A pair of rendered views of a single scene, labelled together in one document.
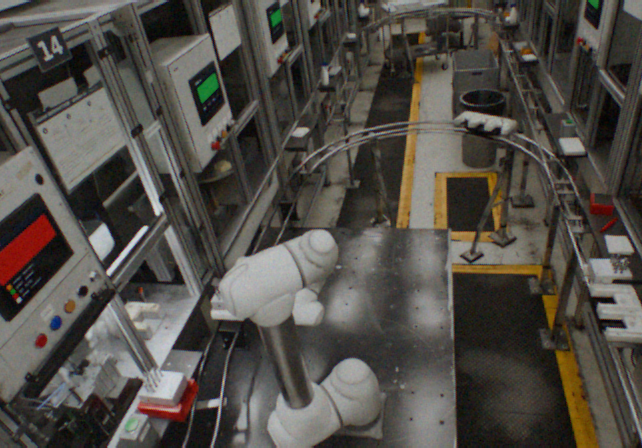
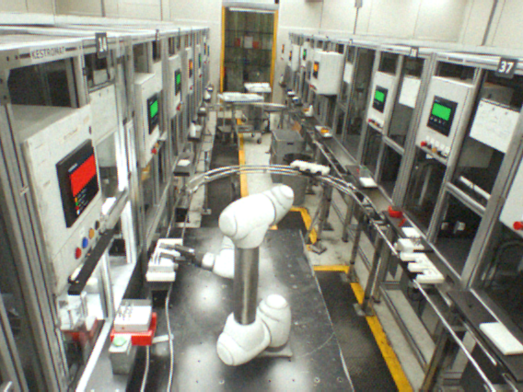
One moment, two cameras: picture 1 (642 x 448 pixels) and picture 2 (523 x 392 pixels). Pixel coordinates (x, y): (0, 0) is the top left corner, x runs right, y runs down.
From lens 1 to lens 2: 67 cm
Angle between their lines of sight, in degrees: 22
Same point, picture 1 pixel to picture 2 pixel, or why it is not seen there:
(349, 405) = (276, 325)
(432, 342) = (308, 295)
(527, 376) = (352, 334)
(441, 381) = (320, 318)
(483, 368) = not seen: hidden behind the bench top
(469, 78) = (284, 146)
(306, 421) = (253, 333)
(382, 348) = not seen: hidden behind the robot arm
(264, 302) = (254, 226)
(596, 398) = (396, 344)
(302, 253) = (274, 198)
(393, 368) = not seen: hidden behind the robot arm
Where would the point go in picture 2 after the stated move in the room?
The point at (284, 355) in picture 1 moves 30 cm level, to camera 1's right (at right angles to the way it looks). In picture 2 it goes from (251, 274) to (319, 262)
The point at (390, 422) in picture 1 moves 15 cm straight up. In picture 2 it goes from (294, 345) to (297, 322)
